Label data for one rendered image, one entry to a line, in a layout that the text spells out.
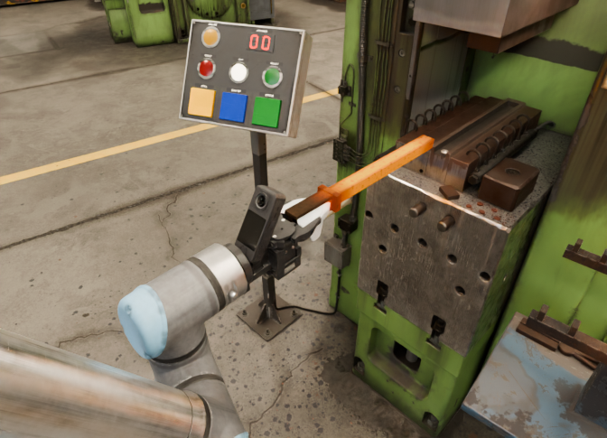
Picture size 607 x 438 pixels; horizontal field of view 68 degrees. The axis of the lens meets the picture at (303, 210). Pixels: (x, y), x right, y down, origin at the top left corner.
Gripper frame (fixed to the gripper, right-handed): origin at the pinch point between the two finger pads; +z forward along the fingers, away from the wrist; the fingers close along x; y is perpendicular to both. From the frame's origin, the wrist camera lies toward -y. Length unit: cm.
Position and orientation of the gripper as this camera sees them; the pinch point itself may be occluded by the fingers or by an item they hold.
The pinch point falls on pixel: (321, 200)
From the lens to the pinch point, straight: 78.9
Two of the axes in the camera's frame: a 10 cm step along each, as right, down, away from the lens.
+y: 0.1, 7.9, 6.1
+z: 7.0, -4.4, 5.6
